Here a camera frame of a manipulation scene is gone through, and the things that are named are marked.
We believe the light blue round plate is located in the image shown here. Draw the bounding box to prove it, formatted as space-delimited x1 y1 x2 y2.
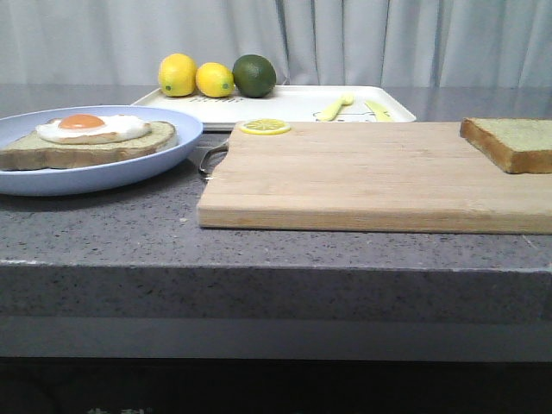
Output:
1 105 203 197

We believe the fried egg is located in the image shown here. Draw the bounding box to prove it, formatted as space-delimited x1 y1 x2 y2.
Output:
35 114 152 145

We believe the bread slice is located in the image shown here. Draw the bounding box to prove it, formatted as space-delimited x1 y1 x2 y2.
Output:
460 117 551 174
1 121 177 171

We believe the white rectangular tray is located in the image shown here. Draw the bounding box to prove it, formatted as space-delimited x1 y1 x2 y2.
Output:
135 85 417 131

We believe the yellow lemon slice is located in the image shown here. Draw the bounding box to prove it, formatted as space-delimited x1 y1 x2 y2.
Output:
238 118 291 135

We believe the yellow plastic spoon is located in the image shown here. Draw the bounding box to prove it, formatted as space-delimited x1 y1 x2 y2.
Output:
317 93 354 122

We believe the wooden cutting board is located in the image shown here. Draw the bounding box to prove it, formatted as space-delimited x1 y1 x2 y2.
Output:
198 122 551 234

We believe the green lime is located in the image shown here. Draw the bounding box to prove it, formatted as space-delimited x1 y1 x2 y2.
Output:
232 54 277 98

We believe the yellow plastic knife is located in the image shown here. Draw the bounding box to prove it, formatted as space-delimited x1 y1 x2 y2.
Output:
365 101 393 122

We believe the right yellow lemon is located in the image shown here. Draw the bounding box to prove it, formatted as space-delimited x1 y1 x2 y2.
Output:
196 62 235 98

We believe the left yellow lemon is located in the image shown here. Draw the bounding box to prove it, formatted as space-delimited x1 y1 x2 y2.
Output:
158 53 197 97

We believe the grey white curtain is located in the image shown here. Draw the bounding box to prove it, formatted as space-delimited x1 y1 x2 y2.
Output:
1 1 551 87

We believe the metal cutting board handle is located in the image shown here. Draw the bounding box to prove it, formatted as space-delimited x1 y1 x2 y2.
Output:
198 141 229 180

